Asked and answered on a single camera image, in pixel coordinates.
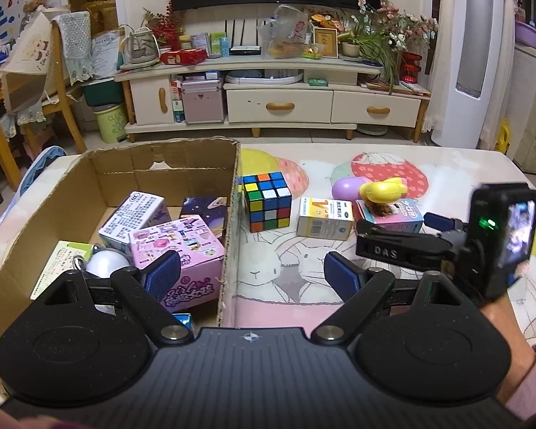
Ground cream television cabinet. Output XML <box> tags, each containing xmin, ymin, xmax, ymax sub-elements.
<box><xmin>114</xmin><ymin>57</ymin><xmax>432</xmax><ymax>142</ymax></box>

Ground dark space print box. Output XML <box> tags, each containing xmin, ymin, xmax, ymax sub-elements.
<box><xmin>180</xmin><ymin>196</ymin><xmax>229</xmax><ymax>226</ymax></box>

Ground red vase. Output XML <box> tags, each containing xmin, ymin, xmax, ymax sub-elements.
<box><xmin>399</xmin><ymin>51</ymin><xmax>423</xmax><ymax>84</ymax></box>

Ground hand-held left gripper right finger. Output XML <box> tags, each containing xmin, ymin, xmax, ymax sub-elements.
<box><xmin>311</xmin><ymin>251</ymin><xmax>480</xmax><ymax>347</ymax></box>

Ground pink printed tablecloth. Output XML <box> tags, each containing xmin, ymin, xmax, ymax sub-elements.
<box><xmin>0</xmin><ymin>143</ymin><xmax>536</xmax><ymax>412</ymax></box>

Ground yellow plastic toy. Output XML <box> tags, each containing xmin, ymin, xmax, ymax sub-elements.
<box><xmin>494</xmin><ymin>118</ymin><xmax>512</xmax><ymax>153</ymax></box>

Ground pink sticker print box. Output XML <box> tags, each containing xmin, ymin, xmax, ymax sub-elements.
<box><xmin>129</xmin><ymin>213</ymin><xmax>227</xmax><ymax>314</ymax></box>

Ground person's left forearm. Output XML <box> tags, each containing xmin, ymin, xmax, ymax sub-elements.
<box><xmin>0</xmin><ymin>395</ymin><xmax>88</xmax><ymax>429</ymax></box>

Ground pink box with blue figure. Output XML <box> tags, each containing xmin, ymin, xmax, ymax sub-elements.
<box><xmin>98</xmin><ymin>191</ymin><xmax>172</xmax><ymax>255</ymax></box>

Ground colourful puzzle cube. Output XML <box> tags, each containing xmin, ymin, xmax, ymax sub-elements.
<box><xmin>243</xmin><ymin>172</ymin><xmax>293</xmax><ymax>233</ymax></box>

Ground potted green plant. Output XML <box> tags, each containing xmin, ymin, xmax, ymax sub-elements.
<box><xmin>339</xmin><ymin>13</ymin><xmax>403</xmax><ymax>95</ymax></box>

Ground white lace cloth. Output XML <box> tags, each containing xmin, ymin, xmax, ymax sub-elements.
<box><xmin>53</xmin><ymin>11</ymin><xmax>94</xmax><ymax>87</ymax></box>

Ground glass electric kettle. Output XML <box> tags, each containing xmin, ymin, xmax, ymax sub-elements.
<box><xmin>123</xmin><ymin>27</ymin><xmax>160</xmax><ymax>66</ymax></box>

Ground clear plastic snack bag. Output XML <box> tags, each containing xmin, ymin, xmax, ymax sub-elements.
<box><xmin>256</xmin><ymin>4</ymin><xmax>310</xmax><ymax>60</ymax></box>

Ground person's right forearm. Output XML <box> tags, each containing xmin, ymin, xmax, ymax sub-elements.
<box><xmin>477</xmin><ymin>294</ymin><xmax>536</xmax><ymax>426</ymax></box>

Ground pink storage box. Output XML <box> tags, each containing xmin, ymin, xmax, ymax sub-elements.
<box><xmin>180</xmin><ymin>79</ymin><xmax>227</xmax><ymax>124</ymax></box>

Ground pink box with brown print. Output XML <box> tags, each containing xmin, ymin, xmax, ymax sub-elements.
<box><xmin>354</xmin><ymin>198</ymin><xmax>425</xmax><ymax>234</ymax></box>

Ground red berry branch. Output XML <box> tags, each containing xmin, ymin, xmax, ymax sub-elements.
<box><xmin>142</xmin><ymin>1</ymin><xmax>185</xmax><ymax>51</ymax></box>

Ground purple plastic egg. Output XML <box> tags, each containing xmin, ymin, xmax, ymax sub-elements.
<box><xmin>332</xmin><ymin>177</ymin><xmax>363</xmax><ymax>201</ymax></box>

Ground red gift box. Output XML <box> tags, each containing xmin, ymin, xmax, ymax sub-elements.
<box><xmin>159</xmin><ymin>49</ymin><xmax>208</xmax><ymax>66</ymax></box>

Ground silver grey toy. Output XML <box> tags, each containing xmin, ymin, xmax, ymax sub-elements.
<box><xmin>74</xmin><ymin>243</ymin><xmax>131</xmax><ymax>287</ymax></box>

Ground purple plastic basin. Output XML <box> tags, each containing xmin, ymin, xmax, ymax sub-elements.
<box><xmin>515</xmin><ymin>20</ymin><xmax>536</xmax><ymax>51</ymax></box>

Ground yellow duck toy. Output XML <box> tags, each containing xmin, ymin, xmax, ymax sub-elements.
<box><xmin>358</xmin><ymin>178</ymin><xmax>408</xmax><ymax>204</ymax></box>

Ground brown cardboard box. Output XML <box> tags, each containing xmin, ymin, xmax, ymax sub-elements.
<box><xmin>0</xmin><ymin>138</ymin><xmax>243</xmax><ymax>403</ymax></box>

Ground green and white packet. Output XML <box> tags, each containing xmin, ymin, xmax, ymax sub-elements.
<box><xmin>30</xmin><ymin>240</ymin><xmax>95</xmax><ymax>301</ymax></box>

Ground pink artificial flowers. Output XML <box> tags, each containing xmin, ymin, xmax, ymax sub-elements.
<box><xmin>356</xmin><ymin>0</ymin><xmax>439</xmax><ymax>52</ymax></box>

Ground cream drawer with wooden handle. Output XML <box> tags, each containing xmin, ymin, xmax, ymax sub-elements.
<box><xmin>331</xmin><ymin>91</ymin><xmax>423</xmax><ymax>129</ymax></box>
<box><xmin>224</xmin><ymin>88</ymin><xmax>333</xmax><ymax>124</ymax></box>

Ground yellow and white medicine box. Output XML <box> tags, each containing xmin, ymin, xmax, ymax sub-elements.
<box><xmin>296</xmin><ymin>197</ymin><xmax>354</xmax><ymax>239</ymax></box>

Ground white tower air conditioner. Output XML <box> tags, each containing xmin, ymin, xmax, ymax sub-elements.
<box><xmin>428</xmin><ymin>0</ymin><xmax>506</xmax><ymax>149</ymax></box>

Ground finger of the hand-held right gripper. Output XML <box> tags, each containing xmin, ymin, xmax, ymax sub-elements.
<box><xmin>356</xmin><ymin>218</ymin><xmax>464</xmax><ymax>272</ymax></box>
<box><xmin>423</xmin><ymin>212</ymin><xmax>472</xmax><ymax>236</ymax></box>

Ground gold framed certificate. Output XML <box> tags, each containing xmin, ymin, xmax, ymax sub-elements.
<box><xmin>313</xmin><ymin>27</ymin><xmax>339</xmax><ymax>59</ymax></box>

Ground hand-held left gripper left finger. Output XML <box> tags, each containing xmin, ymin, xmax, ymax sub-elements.
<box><xmin>31</xmin><ymin>250</ymin><xmax>195</xmax><ymax>347</ymax></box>

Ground wooden chair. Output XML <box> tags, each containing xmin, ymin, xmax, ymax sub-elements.
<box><xmin>0</xmin><ymin>11</ymin><xmax>91</xmax><ymax>204</ymax></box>

